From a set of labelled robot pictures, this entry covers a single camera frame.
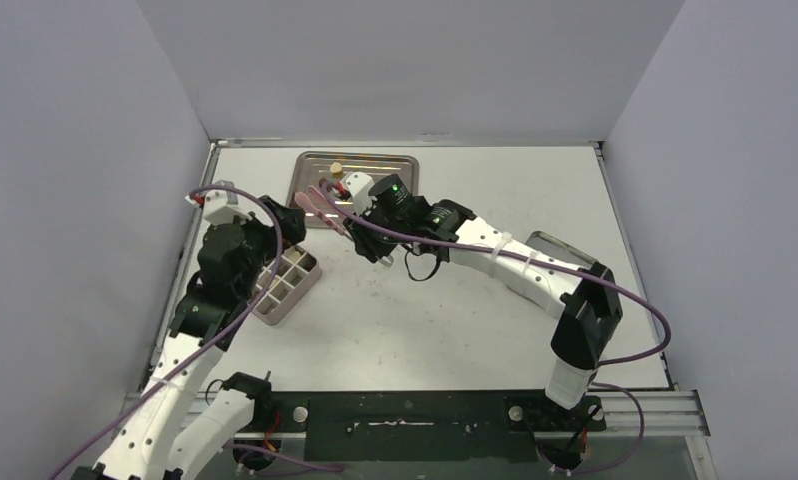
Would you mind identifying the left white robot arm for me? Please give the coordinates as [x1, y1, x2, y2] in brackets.
[72, 194, 306, 479]

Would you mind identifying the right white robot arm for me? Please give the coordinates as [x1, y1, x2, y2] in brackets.
[335, 172, 622, 428]

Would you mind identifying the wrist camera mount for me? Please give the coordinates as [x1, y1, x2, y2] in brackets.
[337, 172, 375, 217]
[185, 180, 253, 226]

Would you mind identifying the metal tin lid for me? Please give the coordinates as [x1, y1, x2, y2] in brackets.
[525, 230, 597, 269]

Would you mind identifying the steel chocolate tray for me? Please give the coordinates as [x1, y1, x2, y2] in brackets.
[286, 151, 420, 225]

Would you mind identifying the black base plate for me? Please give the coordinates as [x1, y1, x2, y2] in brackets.
[239, 390, 606, 463]

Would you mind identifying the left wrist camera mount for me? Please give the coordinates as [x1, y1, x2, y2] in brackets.
[185, 180, 253, 226]

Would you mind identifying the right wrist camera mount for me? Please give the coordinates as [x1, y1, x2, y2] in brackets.
[337, 172, 375, 217]

